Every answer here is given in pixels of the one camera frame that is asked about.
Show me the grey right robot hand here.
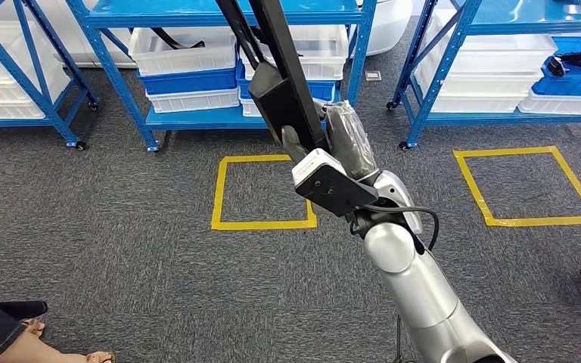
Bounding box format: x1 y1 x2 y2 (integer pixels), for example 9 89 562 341
280 99 382 183

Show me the long black plastic panel part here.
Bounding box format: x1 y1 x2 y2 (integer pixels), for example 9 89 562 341
215 0 331 154

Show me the black curved part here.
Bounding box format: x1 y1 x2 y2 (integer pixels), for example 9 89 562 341
151 26 207 51

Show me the blue plastic crate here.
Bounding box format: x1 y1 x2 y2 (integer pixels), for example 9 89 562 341
137 67 239 96
530 35 581 98
235 60 337 103

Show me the white car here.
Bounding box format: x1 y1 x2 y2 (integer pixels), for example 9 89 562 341
0 0 415 70

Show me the yellow floor tape square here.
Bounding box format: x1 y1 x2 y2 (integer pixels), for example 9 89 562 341
211 154 318 231

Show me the brown sandal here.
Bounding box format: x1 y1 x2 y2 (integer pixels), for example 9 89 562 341
20 318 46 337
83 350 117 363

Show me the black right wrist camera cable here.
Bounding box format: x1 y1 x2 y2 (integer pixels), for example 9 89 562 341
350 203 440 252

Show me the black hanging cable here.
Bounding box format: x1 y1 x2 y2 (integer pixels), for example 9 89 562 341
394 314 408 363

